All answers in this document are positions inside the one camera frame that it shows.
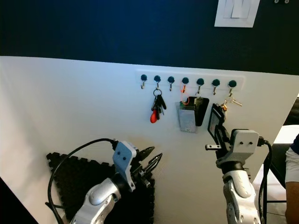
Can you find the black chair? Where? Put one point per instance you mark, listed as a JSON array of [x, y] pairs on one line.
[[278, 163]]

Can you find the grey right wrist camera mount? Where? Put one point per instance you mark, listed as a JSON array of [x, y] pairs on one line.
[[245, 144]]

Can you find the black key pouch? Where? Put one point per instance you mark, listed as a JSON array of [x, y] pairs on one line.
[[202, 111]]

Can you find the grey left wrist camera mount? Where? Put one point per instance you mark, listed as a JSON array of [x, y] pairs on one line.
[[124, 161]]

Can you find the white light switch plate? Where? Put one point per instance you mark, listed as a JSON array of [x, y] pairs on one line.
[[237, 14]]

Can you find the keys with red fob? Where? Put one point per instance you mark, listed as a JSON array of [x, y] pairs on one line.
[[153, 116]]

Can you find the white key rack with hooks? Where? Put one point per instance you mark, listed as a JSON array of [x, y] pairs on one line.
[[191, 75]]

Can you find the black foam mat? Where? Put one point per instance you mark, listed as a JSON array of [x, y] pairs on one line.
[[79, 182]]

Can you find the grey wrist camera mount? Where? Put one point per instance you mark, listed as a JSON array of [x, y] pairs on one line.
[[124, 161], [245, 144]]

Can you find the brass keys with black tag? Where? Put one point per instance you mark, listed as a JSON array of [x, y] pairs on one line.
[[216, 120]]

